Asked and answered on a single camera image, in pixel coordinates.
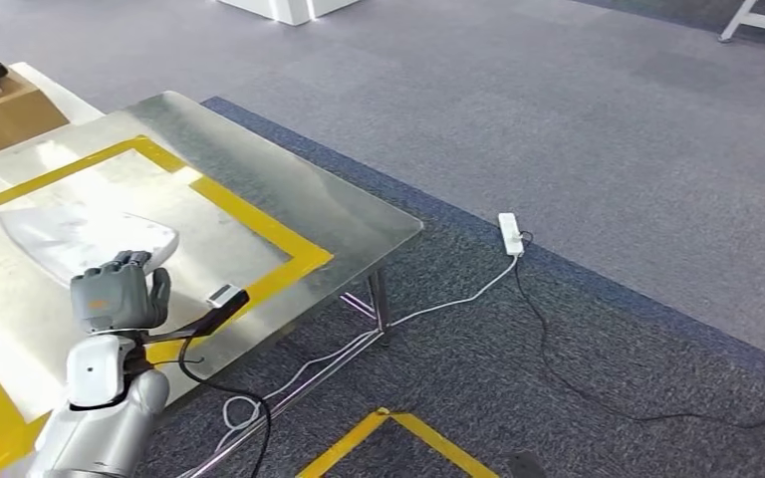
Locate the yellow tape outline on workbench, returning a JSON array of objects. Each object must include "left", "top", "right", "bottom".
[{"left": 0, "top": 134, "right": 335, "bottom": 478}]

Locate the white power cable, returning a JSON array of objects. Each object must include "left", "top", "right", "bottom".
[{"left": 213, "top": 253, "right": 520, "bottom": 456}]

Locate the brown cardboard box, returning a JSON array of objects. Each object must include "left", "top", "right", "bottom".
[{"left": 0, "top": 69, "right": 71, "bottom": 158}]

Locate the white power strip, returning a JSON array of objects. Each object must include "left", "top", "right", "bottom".
[{"left": 497, "top": 212, "right": 526, "bottom": 258}]

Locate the steel workbench table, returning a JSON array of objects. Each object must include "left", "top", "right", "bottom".
[{"left": 0, "top": 91, "right": 424, "bottom": 478}]

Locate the white pointed plastic shell part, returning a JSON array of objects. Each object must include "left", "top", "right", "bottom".
[{"left": 0, "top": 207, "right": 180, "bottom": 288}]

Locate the black power cable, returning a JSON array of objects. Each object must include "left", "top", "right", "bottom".
[{"left": 513, "top": 230, "right": 765, "bottom": 430}]

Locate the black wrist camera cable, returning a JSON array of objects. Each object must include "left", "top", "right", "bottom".
[{"left": 177, "top": 336, "right": 274, "bottom": 478}]

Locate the black left wrist camera bracket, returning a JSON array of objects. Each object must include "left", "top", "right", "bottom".
[{"left": 137, "top": 293, "right": 250, "bottom": 345}]

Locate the yellow floor tape outline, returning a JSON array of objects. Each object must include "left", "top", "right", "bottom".
[{"left": 296, "top": 408, "right": 500, "bottom": 478}]

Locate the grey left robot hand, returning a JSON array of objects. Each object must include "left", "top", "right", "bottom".
[{"left": 69, "top": 250, "right": 172, "bottom": 335}]

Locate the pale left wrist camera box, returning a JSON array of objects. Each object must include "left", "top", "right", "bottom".
[{"left": 207, "top": 283, "right": 243, "bottom": 310}]

